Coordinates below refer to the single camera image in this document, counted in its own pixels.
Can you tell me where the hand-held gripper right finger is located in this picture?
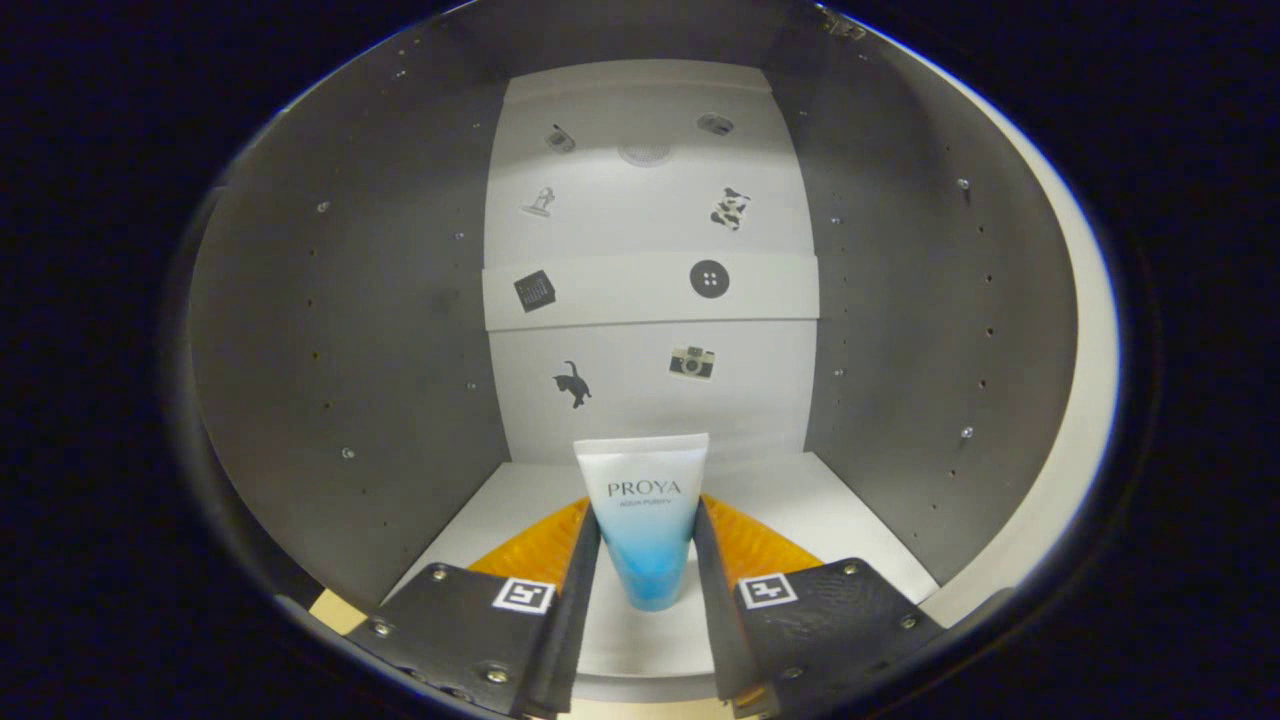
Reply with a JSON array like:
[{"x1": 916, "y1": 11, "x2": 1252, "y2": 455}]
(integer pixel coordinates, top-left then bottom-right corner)
[{"x1": 692, "y1": 494, "x2": 947, "y2": 715}]

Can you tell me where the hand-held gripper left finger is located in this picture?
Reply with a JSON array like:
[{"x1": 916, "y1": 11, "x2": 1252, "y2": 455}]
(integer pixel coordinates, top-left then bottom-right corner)
[{"x1": 345, "y1": 496, "x2": 602, "y2": 719}]

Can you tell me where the white and blue tube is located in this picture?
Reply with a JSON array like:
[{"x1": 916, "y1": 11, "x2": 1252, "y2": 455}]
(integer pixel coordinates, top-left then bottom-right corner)
[{"x1": 573, "y1": 432, "x2": 712, "y2": 613}]

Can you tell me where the grey cabinet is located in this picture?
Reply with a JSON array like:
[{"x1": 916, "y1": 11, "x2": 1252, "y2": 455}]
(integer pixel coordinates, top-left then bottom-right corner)
[{"x1": 188, "y1": 0, "x2": 1083, "y2": 703}]

